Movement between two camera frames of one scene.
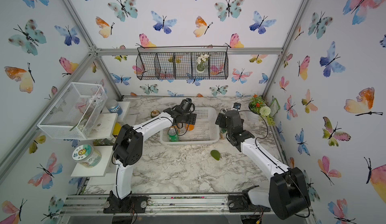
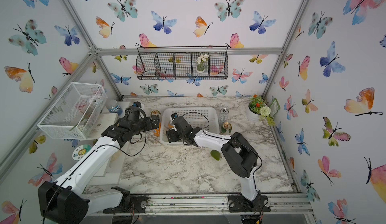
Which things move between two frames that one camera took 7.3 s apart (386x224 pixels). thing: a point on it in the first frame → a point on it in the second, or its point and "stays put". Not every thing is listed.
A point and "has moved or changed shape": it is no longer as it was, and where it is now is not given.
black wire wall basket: [185, 63] stays put
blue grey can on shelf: [113, 106] stays put
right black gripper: [222, 123] → [170, 133]
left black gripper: [192, 118] → [150, 125]
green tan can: [222, 131] stays put
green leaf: [215, 154] stays put
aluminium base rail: [160, 205] stays put
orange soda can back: [191, 127] has moved or changed shape
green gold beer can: [155, 113] stays put
